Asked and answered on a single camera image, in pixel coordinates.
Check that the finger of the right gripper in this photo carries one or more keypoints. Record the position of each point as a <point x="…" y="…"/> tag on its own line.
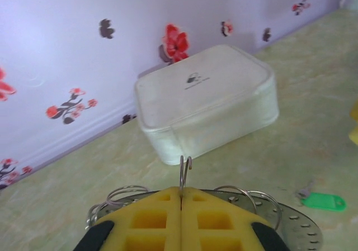
<point x="355" y="130"/>

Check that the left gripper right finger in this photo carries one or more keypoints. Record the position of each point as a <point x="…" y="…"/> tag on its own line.
<point x="215" y="223"/>

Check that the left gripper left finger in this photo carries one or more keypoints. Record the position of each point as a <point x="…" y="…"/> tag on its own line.
<point x="151" y="223"/>

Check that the white zip case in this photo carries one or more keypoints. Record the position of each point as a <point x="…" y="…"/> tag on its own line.
<point x="207" y="103"/>

